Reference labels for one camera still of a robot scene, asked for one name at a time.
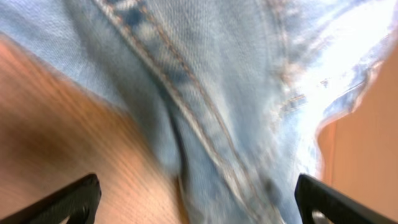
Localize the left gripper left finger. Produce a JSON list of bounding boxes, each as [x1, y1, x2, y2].
[[1, 174, 101, 224]]

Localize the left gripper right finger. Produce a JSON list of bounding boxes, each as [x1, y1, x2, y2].
[[295, 174, 395, 224]]

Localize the light blue denim jeans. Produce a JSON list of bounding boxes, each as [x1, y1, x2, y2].
[[1, 0, 397, 223]]

